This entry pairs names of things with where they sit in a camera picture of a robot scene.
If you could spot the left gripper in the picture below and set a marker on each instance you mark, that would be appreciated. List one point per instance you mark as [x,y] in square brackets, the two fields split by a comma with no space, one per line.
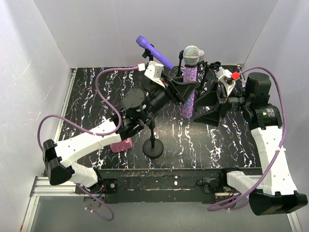
[172,89]

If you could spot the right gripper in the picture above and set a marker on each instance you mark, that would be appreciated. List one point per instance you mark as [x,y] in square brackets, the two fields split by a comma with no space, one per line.
[221,101]

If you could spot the black tripod shock-mount stand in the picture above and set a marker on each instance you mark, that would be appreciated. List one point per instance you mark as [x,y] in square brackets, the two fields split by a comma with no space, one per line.
[202,69]

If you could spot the purple glitter microphone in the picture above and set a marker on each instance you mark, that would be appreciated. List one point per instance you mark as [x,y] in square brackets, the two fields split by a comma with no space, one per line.
[191,57]

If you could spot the silver microphone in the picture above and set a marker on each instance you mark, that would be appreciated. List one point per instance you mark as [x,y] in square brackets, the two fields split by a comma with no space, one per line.
[201,57]

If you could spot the black round-base stand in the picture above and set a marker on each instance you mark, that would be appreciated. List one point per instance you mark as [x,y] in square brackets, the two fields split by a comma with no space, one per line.
[148,84]
[152,147]

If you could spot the purple smooth microphone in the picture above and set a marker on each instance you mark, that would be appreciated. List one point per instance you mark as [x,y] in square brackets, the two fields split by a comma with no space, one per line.
[143,42]

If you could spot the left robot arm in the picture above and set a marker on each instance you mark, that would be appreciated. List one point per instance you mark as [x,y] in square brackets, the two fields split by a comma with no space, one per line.
[138,110]

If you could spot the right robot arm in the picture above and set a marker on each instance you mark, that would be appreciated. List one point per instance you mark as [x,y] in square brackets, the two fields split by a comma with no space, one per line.
[274,192]

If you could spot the pink microphone holder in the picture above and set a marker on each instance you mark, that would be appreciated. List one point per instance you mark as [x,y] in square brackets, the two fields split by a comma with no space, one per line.
[121,146]

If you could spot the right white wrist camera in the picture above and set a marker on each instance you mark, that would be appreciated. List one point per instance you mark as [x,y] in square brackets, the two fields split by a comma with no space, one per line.
[228,79]

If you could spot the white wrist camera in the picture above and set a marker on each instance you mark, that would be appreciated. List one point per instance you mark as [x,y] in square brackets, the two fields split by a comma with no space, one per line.
[228,79]
[154,71]

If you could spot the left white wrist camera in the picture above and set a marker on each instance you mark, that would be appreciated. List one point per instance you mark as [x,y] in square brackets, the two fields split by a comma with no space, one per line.
[154,71]

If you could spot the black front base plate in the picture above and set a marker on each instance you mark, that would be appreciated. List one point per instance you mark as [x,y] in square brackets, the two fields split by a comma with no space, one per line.
[163,185]

